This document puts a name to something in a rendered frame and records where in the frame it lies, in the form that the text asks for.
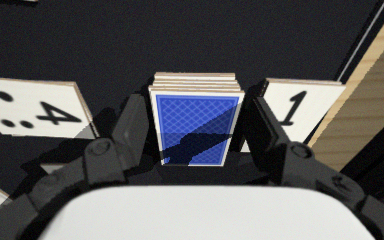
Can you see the black card cloth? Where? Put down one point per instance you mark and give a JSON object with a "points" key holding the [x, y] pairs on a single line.
{"points": [[113, 48]]}

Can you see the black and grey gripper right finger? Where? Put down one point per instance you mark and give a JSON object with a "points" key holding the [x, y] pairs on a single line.
{"points": [[271, 151]]}

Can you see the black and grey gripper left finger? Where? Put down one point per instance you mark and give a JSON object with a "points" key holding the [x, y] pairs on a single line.
{"points": [[26, 217]]}

